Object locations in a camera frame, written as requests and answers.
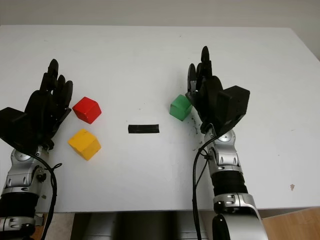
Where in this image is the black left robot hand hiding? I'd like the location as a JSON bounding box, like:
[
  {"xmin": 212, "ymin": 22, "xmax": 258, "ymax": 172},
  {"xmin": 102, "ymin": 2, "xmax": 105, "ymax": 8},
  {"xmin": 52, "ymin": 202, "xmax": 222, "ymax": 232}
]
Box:
[{"xmin": 23, "ymin": 58, "xmax": 74, "ymax": 151}]

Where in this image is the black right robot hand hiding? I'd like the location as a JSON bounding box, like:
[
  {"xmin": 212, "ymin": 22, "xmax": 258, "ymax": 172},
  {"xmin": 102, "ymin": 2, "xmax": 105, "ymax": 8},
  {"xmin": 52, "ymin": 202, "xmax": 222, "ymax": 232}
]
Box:
[{"xmin": 185, "ymin": 45, "xmax": 226, "ymax": 135}]

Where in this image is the green wooden block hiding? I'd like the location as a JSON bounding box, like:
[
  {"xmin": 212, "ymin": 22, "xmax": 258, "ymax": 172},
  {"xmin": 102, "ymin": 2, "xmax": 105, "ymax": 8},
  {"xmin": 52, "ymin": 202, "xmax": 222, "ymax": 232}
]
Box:
[{"xmin": 169, "ymin": 94, "xmax": 193, "ymax": 123}]

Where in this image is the red wooden block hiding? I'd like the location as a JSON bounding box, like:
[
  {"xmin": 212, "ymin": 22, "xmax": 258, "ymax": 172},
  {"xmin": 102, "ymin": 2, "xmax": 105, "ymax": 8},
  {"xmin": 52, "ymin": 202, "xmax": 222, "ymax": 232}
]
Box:
[{"xmin": 72, "ymin": 96, "xmax": 102, "ymax": 124}]

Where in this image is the yellow wooden block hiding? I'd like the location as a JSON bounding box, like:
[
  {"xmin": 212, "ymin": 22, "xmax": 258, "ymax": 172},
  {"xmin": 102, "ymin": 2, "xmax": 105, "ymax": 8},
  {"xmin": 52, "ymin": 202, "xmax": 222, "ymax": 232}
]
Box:
[{"xmin": 67, "ymin": 128, "xmax": 102, "ymax": 161}]

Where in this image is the black tape strip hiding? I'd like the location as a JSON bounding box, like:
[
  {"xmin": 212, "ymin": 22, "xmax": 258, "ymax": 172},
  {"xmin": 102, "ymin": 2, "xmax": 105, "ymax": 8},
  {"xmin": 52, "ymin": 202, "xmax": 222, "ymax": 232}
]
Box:
[{"xmin": 127, "ymin": 123, "xmax": 160, "ymax": 135}]

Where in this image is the white table leg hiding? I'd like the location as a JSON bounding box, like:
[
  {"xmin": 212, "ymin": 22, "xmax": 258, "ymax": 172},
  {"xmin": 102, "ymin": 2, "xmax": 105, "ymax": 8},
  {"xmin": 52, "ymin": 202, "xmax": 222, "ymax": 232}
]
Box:
[{"xmin": 47, "ymin": 212, "xmax": 75, "ymax": 240}]

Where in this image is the dark grey robot torso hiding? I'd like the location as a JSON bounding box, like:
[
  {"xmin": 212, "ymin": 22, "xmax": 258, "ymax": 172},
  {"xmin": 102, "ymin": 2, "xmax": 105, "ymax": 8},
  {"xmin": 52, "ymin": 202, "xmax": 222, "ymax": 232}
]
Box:
[{"xmin": 71, "ymin": 211, "xmax": 216, "ymax": 240}]

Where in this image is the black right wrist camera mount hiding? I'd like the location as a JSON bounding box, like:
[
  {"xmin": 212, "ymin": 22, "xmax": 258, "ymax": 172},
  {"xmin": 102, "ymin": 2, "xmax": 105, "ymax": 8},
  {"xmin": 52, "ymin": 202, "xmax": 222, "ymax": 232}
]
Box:
[{"xmin": 216, "ymin": 85, "xmax": 251, "ymax": 134}]

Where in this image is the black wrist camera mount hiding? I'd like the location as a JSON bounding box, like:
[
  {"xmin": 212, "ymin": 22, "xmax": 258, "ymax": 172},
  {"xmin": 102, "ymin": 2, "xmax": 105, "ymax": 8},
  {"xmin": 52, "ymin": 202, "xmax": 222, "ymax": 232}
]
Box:
[
  {"xmin": 0, "ymin": 107, "xmax": 38, "ymax": 154},
  {"xmin": 216, "ymin": 85, "xmax": 251, "ymax": 134}
]

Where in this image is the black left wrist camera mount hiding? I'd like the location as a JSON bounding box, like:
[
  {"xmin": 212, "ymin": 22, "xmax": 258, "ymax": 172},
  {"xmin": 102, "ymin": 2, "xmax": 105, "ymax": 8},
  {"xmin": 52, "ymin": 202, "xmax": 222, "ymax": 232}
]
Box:
[{"xmin": 0, "ymin": 107, "xmax": 38, "ymax": 154}]

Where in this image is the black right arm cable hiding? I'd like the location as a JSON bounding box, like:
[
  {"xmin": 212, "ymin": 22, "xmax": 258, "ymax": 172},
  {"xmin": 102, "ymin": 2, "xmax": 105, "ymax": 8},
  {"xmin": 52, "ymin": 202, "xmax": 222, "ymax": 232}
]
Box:
[{"xmin": 191, "ymin": 136, "xmax": 218, "ymax": 240}]

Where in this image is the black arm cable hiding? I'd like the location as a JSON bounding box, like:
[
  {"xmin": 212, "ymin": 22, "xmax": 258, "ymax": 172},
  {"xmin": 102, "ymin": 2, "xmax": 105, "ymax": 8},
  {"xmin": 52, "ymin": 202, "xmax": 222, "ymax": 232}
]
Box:
[
  {"xmin": 32, "ymin": 152, "xmax": 63, "ymax": 240},
  {"xmin": 191, "ymin": 136, "xmax": 218, "ymax": 240}
]

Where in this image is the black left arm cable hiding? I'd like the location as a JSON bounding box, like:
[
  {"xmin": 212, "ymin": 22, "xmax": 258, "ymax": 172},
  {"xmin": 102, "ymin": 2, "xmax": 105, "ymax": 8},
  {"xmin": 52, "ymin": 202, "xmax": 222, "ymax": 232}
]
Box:
[{"xmin": 32, "ymin": 152, "xmax": 63, "ymax": 240}]

